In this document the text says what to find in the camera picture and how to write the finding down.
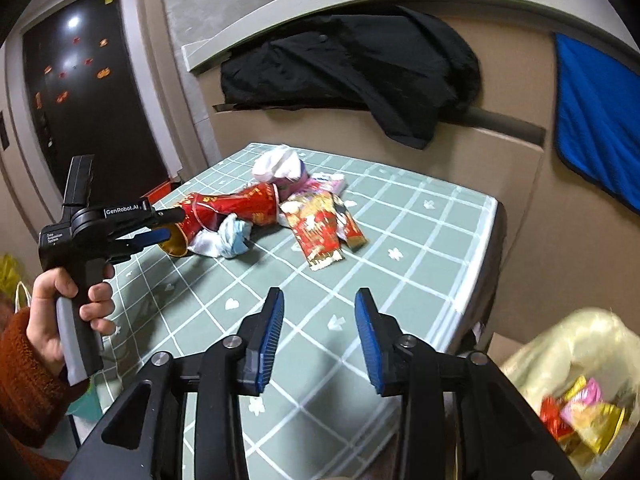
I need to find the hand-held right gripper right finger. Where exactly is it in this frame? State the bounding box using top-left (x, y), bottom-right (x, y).
top-left (353, 287), bottom-right (583, 480)

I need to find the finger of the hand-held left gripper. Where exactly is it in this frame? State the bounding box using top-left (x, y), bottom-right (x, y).
top-left (115, 207), bottom-right (187, 241)
top-left (110, 227), bottom-right (172, 266)

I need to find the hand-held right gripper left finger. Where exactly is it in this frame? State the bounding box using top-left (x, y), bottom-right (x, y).
top-left (60, 287), bottom-right (286, 480)

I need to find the red paper cup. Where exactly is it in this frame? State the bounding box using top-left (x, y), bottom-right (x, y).
top-left (160, 182), bottom-right (278, 257)

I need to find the person's left forearm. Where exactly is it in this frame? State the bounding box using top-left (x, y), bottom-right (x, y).
top-left (0, 307), bottom-right (91, 453)

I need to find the person's left hand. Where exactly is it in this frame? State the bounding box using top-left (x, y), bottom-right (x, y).
top-left (25, 266), bottom-right (117, 377)

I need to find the red doormat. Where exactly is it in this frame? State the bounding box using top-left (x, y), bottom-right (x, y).
top-left (142, 180), bottom-right (176, 206)

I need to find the green checkered tablecloth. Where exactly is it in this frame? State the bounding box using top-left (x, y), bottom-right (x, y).
top-left (82, 142), bottom-right (503, 480)

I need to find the white pink crumpled wrapper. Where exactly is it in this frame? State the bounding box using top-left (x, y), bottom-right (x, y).
top-left (252, 144), bottom-right (311, 186)

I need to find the red gold snack wrapper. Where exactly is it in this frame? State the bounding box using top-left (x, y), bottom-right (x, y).
top-left (282, 191), bottom-right (367, 272)

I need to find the dark door with stickers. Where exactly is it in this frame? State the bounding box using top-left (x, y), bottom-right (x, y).
top-left (22, 0), bottom-right (173, 211)

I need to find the pink candy wrapper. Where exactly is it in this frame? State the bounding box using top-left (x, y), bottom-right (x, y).
top-left (300, 172), bottom-right (347, 196)

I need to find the red candy wrapper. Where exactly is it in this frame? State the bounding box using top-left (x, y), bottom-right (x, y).
top-left (541, 396), bottom-right (573, 443)

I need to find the pink foil wrapper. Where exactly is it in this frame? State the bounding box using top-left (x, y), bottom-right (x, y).
top-left (560, 379), bottom-right (603, 423)

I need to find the black jacket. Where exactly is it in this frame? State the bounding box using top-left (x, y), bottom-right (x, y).
top-left (220, 7), bottom-right (483, 150)

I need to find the blue towel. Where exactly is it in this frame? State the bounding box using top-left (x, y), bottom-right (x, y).
top-left (552, 32), bottom-right (640, 213)

